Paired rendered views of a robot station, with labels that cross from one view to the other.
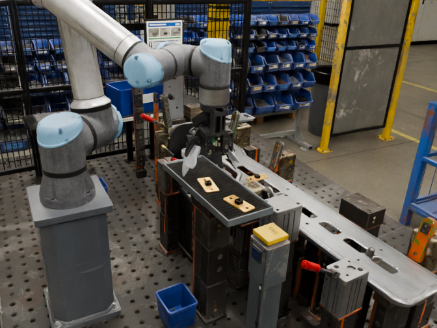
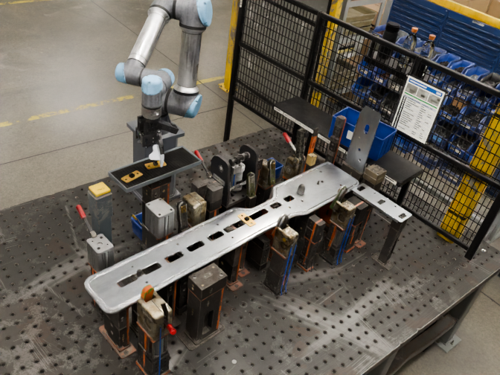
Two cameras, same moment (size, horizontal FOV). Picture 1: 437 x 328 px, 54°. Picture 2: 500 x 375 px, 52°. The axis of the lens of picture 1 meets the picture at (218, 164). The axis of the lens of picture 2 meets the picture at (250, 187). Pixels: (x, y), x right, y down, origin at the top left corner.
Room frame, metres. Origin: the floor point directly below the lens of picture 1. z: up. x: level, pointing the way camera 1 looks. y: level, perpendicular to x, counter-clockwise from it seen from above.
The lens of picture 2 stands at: (0.96, -1.72, 2.40)
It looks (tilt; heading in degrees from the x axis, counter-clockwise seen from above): 37 degrees down; 74
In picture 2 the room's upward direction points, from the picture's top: 9 degrees clockwise
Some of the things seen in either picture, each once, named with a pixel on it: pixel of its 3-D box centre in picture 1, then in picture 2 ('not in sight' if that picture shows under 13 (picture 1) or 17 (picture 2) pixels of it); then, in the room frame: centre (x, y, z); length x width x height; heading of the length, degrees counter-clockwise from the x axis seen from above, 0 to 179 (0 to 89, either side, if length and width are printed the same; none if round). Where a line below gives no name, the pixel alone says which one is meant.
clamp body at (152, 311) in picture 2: (419, 280); (155, 337); (1.03, -0.62, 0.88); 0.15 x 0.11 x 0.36; 122
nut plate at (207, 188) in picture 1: (208, 183); (155, 164); (1.04, 0.03, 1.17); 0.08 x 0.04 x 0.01; 22
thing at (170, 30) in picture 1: (164, 48); (417, 109); (2.33, 0.32, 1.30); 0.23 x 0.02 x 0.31; 122
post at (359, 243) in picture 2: not in sight; (361, 219); (2.05, 0.02, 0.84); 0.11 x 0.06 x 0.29; 122
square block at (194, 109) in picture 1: (193, 137); (366, 197); (2.12, 0.14, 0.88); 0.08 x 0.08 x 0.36; 32
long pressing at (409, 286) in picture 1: (261, 181); (244, 223); (1.41, -0.16, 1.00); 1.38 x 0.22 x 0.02; 32
